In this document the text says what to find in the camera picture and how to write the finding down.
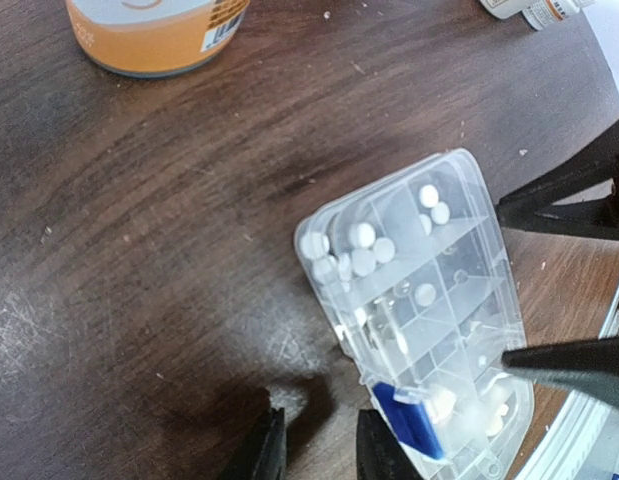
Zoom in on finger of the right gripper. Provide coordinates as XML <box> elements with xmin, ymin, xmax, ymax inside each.
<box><xmin>502</xmin><ymin>336</ymin><xmax>619</xmax><ymax>411</ymax></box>
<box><xmin>496</xmin><ymin>112</ymin><xmax>619</xmax><ymax>241</ymax></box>

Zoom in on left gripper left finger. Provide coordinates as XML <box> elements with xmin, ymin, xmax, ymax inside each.
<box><xmin>218</xmin><ymin>408</ymin><xmax>287</xmax><ymax>480</ymax></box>

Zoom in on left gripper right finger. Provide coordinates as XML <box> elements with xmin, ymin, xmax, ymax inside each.
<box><xmin>356</xmin><ymin>410</ymin><xmax>423</xmax><ymax>480</ymax></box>

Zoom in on clear plastic pill organizer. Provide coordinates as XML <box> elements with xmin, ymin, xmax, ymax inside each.
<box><xmin>312</xmin><ymin>149</ymin><xmax>534</xmax><ymax>479</ymax></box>

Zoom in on small white bottle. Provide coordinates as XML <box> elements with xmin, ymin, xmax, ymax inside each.
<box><xmin>521</xmin><ymin>0</ymin><xmax>596</xmax><ymax>31</ymax></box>
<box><xmin>480</xmin><ymin>0</ymin><xmax>534</xmax><ymax>20</ymax></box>

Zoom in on grey lid vitamin bottle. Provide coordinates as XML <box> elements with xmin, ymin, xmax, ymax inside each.
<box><xmin>65</xmin><ymin>0</ymin><xmax>250</xmax><ymax>77</ymax></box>

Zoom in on cream pills in organizer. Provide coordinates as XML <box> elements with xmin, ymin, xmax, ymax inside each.
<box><xmin>425</xmin><ymin>385</ymin><xmax>510</xmax><ymax>437</ymax></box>

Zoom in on white pills in organizer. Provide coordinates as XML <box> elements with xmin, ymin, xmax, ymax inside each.
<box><xmin>295</xmin><ymin>180</ymin><xmax>452</xmax><ymax>309</ymax></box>

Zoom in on front aluminium rail base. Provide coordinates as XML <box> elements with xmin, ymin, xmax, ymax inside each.
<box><xmin>513</xmin><ymin>279</ymin><xmax>619</xmax><ymax>480</ymax></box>

